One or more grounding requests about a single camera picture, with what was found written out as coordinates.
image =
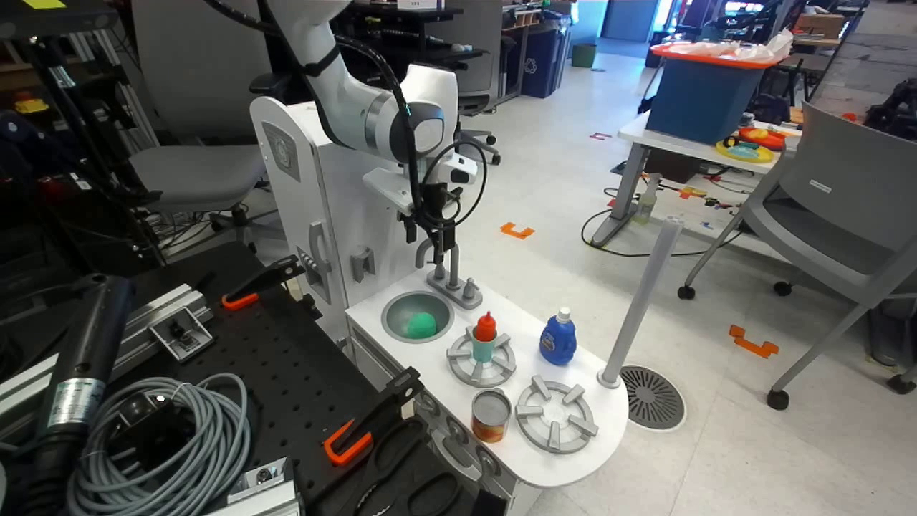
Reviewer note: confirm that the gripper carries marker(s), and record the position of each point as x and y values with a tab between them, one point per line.
434	201

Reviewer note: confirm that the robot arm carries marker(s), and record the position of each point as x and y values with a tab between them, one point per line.
344	100

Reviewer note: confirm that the grey toy faucet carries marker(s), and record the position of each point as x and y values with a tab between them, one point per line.
453	283

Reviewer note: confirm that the grey toy sink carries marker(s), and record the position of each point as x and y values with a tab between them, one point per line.
397	315

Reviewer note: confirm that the orange floor tape mark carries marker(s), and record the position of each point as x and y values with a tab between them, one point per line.
516	231

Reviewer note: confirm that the green ball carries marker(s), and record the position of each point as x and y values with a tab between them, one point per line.
421	326

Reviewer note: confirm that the white toy kitchen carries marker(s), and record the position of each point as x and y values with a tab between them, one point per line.
315	215

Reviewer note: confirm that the red squeeze bottle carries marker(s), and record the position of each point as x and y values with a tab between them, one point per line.
485	337

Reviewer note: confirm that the grey toy burner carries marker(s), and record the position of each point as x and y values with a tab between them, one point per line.
555	416
462	358

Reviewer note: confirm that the grey stove knob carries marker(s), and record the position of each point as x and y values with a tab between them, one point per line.
488	463
428	403
458	431

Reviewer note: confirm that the blue detergent bottle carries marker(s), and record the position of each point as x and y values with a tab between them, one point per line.
558	342

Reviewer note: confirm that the grey office chair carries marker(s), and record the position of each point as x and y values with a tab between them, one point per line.
473	57
193	172

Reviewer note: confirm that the orange tin can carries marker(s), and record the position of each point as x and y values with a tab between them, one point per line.
491	423

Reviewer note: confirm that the blue recycling bin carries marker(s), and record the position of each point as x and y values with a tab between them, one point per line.
541	64

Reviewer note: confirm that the clear spray bottle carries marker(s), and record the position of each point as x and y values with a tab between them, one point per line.
647	204

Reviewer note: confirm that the grey toy kitchen pole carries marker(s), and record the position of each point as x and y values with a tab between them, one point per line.
641	301

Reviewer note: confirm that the white table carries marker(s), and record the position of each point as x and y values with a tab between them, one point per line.
637	143

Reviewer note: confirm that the green bin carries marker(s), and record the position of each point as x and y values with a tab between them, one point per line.
584	56

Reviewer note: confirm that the round floor drain cover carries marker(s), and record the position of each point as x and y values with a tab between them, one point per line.
653	398

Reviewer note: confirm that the blue tote orange lid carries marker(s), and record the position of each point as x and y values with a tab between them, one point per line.
702	100

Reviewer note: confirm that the yellow toy plate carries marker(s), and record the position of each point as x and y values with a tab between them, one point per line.
745	153

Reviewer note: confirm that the red toy dish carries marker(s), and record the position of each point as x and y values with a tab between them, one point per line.
763	136

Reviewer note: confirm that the black cylinder tool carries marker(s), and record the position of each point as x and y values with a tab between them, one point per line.
86	358

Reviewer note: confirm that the clear plastic bag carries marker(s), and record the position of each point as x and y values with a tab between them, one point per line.
745	49

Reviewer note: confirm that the metal shelf rack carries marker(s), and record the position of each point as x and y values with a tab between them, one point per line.
64	129

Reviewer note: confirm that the grey chair on castors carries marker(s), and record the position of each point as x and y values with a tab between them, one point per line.
838	201

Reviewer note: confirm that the silver metal bracket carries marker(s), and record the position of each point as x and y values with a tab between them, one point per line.
180	333

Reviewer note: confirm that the aluminium rail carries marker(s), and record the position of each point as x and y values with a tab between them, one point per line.
136	322

